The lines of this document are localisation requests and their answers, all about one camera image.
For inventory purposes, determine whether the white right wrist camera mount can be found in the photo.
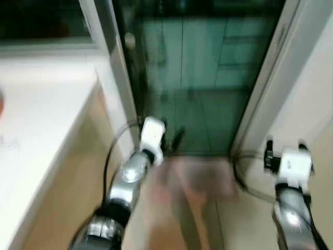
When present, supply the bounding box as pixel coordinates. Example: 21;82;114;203
275;147;314;189

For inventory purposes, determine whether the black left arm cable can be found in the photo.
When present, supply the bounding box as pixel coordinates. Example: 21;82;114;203
101;121;144;206

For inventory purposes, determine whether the dark window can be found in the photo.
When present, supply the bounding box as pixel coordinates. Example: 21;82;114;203
0;0;95;45

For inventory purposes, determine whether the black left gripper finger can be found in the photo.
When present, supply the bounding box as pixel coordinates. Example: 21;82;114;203
171;127;186;153

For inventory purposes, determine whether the white door frame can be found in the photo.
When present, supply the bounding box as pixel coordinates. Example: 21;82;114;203
229;0;318;157

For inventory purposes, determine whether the pink floor mat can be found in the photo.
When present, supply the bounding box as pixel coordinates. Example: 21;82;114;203
150;155;241;203

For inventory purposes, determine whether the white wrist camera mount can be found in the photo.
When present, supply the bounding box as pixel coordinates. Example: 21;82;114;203
139;116;168;158
275;147;314;189

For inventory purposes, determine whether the teal glass door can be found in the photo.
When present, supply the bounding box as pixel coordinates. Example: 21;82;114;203
112;0;288;157

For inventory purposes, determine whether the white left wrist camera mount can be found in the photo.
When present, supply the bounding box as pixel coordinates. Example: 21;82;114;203
139;116;168;158

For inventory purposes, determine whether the round door knob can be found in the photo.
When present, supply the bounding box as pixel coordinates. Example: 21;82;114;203
124;33;137;51

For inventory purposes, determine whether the white counter cabinet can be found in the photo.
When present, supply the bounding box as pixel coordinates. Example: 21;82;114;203
0;44;138;250

